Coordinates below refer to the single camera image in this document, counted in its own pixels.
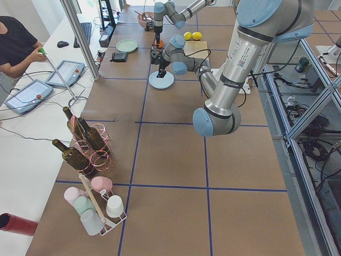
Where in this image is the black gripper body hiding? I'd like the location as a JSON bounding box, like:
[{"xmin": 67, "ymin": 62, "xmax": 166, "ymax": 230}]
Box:
[
  {"xmin": 154, "ymin": 26, "xmax": 163, "ymax": 37},
  {"xmin": 159, "ymin": 56, "xmax": 171, "ymax": 71}
]

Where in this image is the orange fruit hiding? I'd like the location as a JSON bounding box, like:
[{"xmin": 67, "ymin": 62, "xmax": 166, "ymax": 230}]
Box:
[{"xmin": 154, "ymin": 40, "xmax": 164, "ymax": 49}]

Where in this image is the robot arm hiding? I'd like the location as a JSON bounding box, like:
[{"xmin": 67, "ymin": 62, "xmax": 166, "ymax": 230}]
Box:
[
  {"xmin": 153, "ymin": 0, "xmax": 216, "ymax": 47},
  {"xmin": 158, "ymin": 0, "xmax": 315, "ymax": 137}
]

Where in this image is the light green plate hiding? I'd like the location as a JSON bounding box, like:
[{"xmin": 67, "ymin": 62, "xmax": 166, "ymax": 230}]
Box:
[{"xmin": 116, "ymin": 39, "xmax": 138, "ymax": 53}]

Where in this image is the metal ice scoop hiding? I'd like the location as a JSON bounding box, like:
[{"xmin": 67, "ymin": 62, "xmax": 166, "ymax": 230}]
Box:
[{"xmin": 135, "ymin": 11, "xmax": 153, "ymax": 22}]

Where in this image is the pink bowl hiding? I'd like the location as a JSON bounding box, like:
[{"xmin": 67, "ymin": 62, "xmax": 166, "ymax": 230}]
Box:
[{"xmin": 136, "ymin": 11, "xmax": 154, "ymax": 29}]

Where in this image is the yellow lemon far side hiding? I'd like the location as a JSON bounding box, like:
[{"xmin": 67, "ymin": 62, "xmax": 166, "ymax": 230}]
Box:
[{"xmin": 183, "ymin": 31, "xmax": 192, "ymax": 41}]

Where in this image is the wooden cutting board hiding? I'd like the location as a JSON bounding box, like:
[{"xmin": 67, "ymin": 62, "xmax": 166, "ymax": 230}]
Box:
[{"xmin": 183, "ymin": 41, "xmax": 209, "ymax": 60}]

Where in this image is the yellow lemon near board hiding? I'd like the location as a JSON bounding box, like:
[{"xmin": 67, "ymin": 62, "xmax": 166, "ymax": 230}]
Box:
[{"xmin": 192, "ymin": 31, "xmax": 202, "ymax": 41}]

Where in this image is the folded grey cloth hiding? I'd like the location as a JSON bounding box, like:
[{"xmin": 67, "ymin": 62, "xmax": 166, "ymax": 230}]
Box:
[{"xmin": 110, "ymin": 52, "xmax": 128, "ymax": 62}]

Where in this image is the black keyboard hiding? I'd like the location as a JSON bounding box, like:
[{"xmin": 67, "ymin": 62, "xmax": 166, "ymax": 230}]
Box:
[{"xmin": 73, "ymin": 22, "xmax": 92, "ymax": 49}]

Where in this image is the teach pendant far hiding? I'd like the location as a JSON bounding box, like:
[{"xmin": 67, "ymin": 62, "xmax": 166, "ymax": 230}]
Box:
[{"xmin": 45, "ymin": 60, "xmax": 85, "ymax": 88}]

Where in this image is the teach pendant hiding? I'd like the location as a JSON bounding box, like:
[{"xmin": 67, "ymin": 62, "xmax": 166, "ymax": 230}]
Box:
[
  {"xmin": 45, "ymin": 60, "xmax": 85, "ymax": 88},
  {"xmin": 4, "ymin": 79, "xmax": 53, "ymax": 114}
]

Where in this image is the dark wine bottle middle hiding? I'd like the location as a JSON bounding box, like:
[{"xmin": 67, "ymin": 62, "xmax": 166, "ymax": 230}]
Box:
[{"xmin": 78, "ymin": 117, "xmax": 110, "ymax": 157}]

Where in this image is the dark wine bottle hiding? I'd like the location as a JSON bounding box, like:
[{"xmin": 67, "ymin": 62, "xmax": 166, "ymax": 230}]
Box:
[
  {"xmin": 62, "ymin": 107, "xmax": 88, "ymax": 151},
  {"xmin": 52, "ymin": 139, "xmax": 95, "ymax": 178},
  {"xmin": 78, "ymin": 117, "xmax": 110, "ymax": 157}
]

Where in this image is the black computer mouse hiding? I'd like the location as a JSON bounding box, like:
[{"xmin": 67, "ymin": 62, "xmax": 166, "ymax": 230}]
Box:
[{"xmin": 57, "ymin": 41, "xmax": 69, "ymax": 48}]

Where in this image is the dark wine bottle upper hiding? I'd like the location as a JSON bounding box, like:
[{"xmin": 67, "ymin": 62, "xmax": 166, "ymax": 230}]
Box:
[{"xmin": 62, "ymin": 107, "xmax": 88, "ymax": 151}]

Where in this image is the dark wine bottle lower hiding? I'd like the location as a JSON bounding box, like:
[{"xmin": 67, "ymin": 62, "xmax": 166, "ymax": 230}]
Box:
[{"xmin": 52, "ymin": 139, "xmax": 95, "ymax": 178}]

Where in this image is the pink cup on rack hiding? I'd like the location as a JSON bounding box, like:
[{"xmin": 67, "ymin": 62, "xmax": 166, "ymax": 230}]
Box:
[{"xmin": 91, "ymin": 176, "xmax": 113, "ymax": 193}]

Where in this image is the person in black shirt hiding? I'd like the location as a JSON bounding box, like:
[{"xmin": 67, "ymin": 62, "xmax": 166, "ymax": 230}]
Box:
[{"xmin": 1, "ymin": 16, "xmax": 46, "ymax": 78}]

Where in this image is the teach pendant near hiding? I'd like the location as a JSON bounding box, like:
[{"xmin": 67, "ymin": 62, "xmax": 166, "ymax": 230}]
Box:
[{"xmin": 4, "ymin": 79, "xmax": 53, "ymax": 114}]

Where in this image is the white cup on rack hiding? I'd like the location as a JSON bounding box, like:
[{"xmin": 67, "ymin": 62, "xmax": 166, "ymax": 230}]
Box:
[{"xmin": 106, "ymin": 195, "xmax": 124, "ymax": 218}]

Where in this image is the pale pink cup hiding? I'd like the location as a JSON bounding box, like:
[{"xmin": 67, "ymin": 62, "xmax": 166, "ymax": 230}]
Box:
[{"xmin": 63, "ymin": 187, "xmax": 87, "ymax": 206}]

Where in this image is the mint green cup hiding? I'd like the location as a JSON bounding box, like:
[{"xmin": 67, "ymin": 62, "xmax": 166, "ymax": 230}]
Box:
[{"xmin": 73, "ymin": 196, "xmax": 94, "ymax": 215}]

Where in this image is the light grey cup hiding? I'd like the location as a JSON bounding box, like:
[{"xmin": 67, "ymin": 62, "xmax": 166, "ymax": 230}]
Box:
[{"xmin": 80, "ymin": 209, "xmax": 104, "ymax": 236}]

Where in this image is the red cylinder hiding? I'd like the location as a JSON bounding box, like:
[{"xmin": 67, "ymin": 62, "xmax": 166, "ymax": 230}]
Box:
[{"xmin": 1, "ymin": 213, "xmax": 38, "ymax": 236}]

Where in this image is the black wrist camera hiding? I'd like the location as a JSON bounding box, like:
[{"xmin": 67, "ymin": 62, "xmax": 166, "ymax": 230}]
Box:
[
  {"xmin": 145, "ymin": 21, "xmax": 154, "ymax": 31},
  {"xmin": 150, "ymin": 49, "xmax": 163, "ymax": 65}
]

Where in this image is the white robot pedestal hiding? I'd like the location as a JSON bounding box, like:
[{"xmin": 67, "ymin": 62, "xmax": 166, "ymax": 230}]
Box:
[{"xmin": 211, "ymin": 68, "xmax": 251, "ymax": 94}]

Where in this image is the aluminium frame post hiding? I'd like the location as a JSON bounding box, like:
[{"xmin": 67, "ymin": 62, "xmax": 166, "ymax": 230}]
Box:
[{"xmin": 60, "ymin": 0, "xmax": 100, "ymax": 81}]

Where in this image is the copper wire bottle rack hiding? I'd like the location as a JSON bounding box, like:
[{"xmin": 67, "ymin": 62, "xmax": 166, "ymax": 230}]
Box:
[{"xmin": 75, "ymin": 122, "xmax": 112, "ymax": 174}]

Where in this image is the wooden rack handle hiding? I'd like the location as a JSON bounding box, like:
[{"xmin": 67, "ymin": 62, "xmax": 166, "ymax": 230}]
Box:
[{"xmin": 79, "ymin": 174, "xmax": 106, "ymax": 223}]

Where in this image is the white wire cup rack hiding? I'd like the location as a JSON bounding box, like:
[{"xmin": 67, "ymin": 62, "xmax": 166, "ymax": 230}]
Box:
[{"xmin": 79, "ymin": 174, "xmax": 127, "ymax": 236}]

